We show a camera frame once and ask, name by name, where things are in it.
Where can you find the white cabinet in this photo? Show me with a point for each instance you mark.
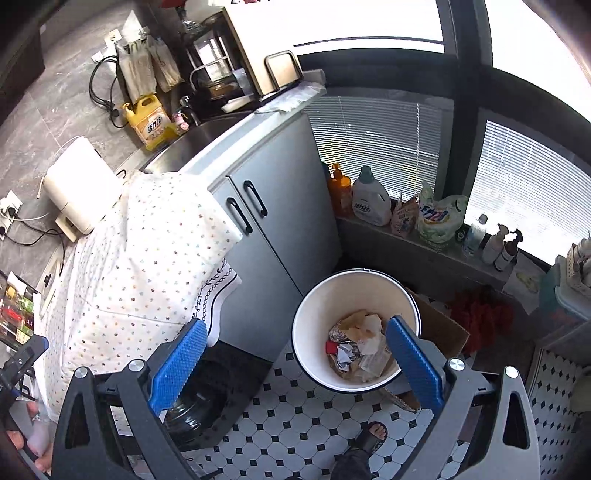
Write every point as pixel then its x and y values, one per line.
pixel 286 221

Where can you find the white countertop appliance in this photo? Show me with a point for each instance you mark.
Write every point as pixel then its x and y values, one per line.
pixel 78 184

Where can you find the white round waste bin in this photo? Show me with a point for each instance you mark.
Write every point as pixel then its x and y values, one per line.
pixel 318 304

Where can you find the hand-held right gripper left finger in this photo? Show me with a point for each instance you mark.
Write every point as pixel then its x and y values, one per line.
pixel 178 367

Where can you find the white window blind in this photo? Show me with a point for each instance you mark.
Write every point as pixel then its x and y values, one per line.
pixel 369 138
pixel 531 184

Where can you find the dark pump bottle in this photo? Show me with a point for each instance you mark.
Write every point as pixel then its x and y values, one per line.
pixel 507 254

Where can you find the dark round glass door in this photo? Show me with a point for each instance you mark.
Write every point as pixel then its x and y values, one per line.
pixel 194 415

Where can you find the small pink bottle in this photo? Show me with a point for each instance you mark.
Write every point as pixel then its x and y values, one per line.
pixel 181 121

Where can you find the white wall socket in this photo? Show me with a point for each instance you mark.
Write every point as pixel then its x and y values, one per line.
pixel 9 207
pixel 113 37

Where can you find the steel sink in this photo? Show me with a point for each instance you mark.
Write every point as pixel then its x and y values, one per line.
pixel 194 138

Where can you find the grey window ledge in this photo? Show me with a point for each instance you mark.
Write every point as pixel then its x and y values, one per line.
pixel 415 258

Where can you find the black dish rack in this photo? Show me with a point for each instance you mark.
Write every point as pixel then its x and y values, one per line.
pixel 210 64

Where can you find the paper trash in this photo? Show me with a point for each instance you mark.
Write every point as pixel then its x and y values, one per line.
pixel 376 353

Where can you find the pale green plastic basket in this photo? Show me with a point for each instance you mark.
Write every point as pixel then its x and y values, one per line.
pixel 570 281

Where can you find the white paper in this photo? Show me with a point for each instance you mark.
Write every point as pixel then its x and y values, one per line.
pixel 348 357

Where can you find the green and white refill pouch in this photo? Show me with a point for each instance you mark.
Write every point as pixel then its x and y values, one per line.
pixel 438 221

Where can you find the white cloth with black trim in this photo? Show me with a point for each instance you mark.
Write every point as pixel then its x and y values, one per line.
pixel 217 300

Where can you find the clear plastic sheet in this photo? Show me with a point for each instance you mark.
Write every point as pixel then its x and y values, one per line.
pixel 291 97

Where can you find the white pump bottle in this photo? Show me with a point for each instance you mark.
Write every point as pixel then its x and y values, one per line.
pixel 492 247

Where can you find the person's right leg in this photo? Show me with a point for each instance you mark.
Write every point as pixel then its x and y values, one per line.
pixel 351 466

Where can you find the brown paper scrap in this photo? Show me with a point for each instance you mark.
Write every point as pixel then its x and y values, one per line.
pixel 358 325

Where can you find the dark faucet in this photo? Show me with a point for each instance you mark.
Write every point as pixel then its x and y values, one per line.
pixel 190 110

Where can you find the black sandal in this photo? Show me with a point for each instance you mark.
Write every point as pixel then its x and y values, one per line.
pixel 367 441

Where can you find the brown paper bag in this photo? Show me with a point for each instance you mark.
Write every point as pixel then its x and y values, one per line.
pixel 165 64

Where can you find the clear bottle with black cap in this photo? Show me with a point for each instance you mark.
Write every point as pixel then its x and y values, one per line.
pixel 474 237

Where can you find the white dotted cloth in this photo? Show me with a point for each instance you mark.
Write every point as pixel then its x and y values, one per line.
pixel 138 258

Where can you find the yellow detergent bottle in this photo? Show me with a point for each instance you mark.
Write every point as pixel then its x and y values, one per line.
pixel 150 122

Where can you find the crumpled foil wrapper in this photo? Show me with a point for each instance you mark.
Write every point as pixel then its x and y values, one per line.
pixel 340 334

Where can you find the tray of colourful packets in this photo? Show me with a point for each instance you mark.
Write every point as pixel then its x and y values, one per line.
pixel 16 309

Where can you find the person's left hand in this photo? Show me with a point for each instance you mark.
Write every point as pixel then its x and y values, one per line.
pixel 39 434

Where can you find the white dish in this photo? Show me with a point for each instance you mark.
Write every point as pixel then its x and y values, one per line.
pixel 238 104

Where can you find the pink refill pouch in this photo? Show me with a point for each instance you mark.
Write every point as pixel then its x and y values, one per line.
pixel 405 217

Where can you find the white detergent jug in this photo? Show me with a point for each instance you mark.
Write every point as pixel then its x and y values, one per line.
pixel 371 201

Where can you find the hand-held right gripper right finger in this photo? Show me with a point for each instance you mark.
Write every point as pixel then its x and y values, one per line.
pixel 415 364

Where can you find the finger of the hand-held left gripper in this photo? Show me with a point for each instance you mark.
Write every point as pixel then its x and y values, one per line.
pixel 40 344
pixel 21 364

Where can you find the red cloth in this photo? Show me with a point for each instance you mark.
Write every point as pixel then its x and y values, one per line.
pixel 482 318

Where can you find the red wrapper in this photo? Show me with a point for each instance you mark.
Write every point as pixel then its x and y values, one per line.
pixel 331 347

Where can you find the clear plastic bag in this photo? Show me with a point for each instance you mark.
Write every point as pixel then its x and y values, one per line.
pixel 136 69

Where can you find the orange bottle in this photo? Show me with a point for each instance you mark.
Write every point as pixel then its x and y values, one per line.
pixel 340 194

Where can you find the small black-rimmed cutting board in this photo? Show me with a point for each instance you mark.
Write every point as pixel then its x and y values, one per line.
pixel 282 69

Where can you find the large wooden board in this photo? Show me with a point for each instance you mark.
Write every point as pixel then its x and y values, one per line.
pixel 249 37

